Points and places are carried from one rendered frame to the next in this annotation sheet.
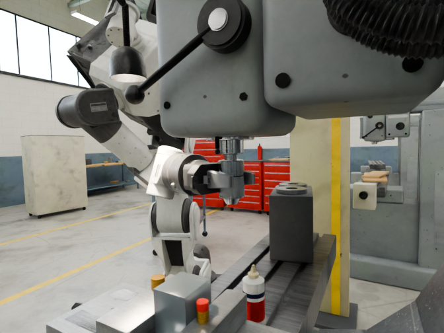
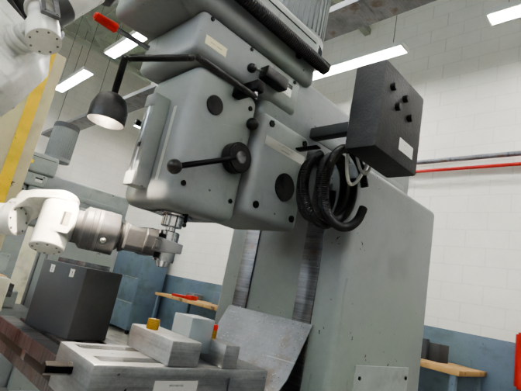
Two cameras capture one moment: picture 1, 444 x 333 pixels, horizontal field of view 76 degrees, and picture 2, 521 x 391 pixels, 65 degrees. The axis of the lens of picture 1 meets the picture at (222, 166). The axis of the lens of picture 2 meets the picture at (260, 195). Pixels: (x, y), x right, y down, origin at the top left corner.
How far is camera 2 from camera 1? 81 cm
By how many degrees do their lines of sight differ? 72
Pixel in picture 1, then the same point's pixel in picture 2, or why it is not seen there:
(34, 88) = not seen: outside the picture
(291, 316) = not seen: hidden behind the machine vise
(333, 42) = (274, 197)
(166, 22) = (198, 127)
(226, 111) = (219, 205)
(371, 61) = (282, 212)
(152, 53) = (35, 65)
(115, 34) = (46, 37)
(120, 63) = (122, 113)
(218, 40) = (238, 167)
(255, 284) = not seen: hidden behind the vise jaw
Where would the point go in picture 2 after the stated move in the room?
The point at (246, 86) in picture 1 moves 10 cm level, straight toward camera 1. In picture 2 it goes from (232, 196) to (273, 200)
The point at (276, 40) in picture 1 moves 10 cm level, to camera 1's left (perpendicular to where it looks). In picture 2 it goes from (257, 183) to (243, 169)
